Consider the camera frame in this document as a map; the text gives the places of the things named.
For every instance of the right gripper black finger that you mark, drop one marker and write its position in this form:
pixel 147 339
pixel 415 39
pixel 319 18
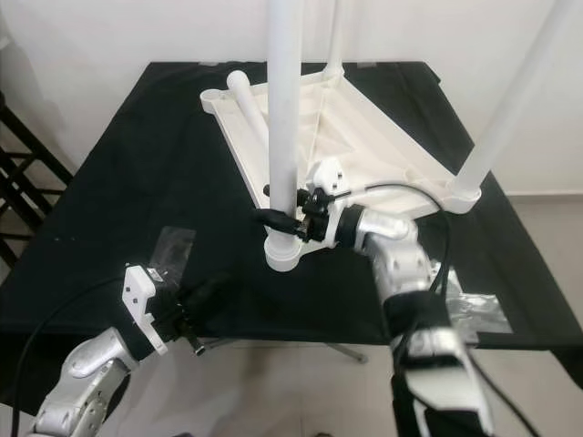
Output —
pixel 287 223
pixel 271 192

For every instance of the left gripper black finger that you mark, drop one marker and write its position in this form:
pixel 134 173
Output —
pixel 215 297
pixel 208 284

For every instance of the white plastic table leg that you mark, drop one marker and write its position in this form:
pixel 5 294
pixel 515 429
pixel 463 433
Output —
pixel 519 100
pixel 334 36
pixel 246 109
pixel 284 100

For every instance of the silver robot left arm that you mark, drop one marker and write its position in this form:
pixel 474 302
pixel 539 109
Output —
pixel 91 378

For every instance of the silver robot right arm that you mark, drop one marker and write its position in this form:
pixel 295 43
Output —
pixel 410 273

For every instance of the clear tape patch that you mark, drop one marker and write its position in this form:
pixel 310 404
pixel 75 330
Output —
pixel 478 309
pixel 173 250

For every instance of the white plastic table top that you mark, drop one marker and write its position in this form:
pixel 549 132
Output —
pixel 383 146

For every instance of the black tablecloth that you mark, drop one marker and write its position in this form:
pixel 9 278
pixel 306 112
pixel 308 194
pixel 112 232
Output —
pixel 109 182

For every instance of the black round stool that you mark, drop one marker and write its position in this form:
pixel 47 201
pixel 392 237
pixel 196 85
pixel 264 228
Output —
pixel 32 173

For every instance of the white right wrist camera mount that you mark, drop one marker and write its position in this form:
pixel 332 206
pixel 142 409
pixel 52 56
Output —
pixel 328 177

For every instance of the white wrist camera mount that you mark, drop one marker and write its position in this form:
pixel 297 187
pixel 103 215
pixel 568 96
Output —
pixel 328 177
pixel 144 300

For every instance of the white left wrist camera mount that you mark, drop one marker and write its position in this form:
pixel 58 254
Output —
pixel 144 300

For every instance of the metal table frame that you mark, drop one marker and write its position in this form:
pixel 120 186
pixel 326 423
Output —
pixel 342 352

